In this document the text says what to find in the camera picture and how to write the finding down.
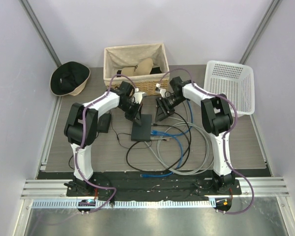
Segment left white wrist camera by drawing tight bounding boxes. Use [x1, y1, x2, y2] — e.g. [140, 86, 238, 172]
[133, 92, 147, 104]

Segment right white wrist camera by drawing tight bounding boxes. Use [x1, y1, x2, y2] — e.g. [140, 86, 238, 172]
[155, 83, 166, 98]

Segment grey ethernet cable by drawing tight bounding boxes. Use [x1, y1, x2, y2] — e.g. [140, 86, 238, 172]
[147, 100, 214, 175]

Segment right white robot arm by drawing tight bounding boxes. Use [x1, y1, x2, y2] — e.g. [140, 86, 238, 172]
[155, 77, 235, 194]

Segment black power adapter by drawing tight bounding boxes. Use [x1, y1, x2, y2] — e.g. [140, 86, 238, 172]
[97, 113, 112, 133]

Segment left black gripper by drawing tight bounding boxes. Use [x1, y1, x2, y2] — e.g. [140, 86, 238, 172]
[119, 102, 143, 128]

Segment black network switch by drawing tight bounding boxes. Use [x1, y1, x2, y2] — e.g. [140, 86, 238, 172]
[131, 114, 152, 142]

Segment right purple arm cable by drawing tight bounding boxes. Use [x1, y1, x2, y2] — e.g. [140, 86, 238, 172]
[156, 68, 255, 215]

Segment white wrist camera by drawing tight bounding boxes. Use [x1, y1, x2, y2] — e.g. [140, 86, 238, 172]
[133, 92, 147, 104]
[155, 83, 166, 98]

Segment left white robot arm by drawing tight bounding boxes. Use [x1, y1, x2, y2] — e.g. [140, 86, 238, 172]
[64, 81, 146, 196]

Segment white slotted cable duct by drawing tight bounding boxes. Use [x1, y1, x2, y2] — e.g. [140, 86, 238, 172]
[31, 198, 216, 209]

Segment wicker basket with liner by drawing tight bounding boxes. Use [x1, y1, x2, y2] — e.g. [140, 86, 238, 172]
[103, 43, 170, 95]

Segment black braided ethernet cable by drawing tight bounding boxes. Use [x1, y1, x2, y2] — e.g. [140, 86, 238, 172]
[151, 112, 194, 172]

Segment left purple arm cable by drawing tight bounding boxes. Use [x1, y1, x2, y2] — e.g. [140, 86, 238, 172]
[73, 73, 118, 213]

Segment black and beige bucket hat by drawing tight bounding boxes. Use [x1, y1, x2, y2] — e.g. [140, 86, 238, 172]
[50, 61, 91, 96]

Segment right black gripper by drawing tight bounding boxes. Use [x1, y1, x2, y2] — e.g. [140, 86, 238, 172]
[155, 94, 186, 122]

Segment white plastic perforated basket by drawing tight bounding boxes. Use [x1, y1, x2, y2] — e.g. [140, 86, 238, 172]
[204, 60, 255, 117]

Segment beige cap in basket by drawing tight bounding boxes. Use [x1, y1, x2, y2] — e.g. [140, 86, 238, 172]
[121, 58, 153, 77]

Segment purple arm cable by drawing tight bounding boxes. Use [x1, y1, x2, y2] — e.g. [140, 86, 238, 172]
[156, 68, 255, 215]
[73, 73, 118, 213]

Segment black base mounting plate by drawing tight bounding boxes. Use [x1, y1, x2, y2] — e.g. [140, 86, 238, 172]
[36, 169, 272, 197]

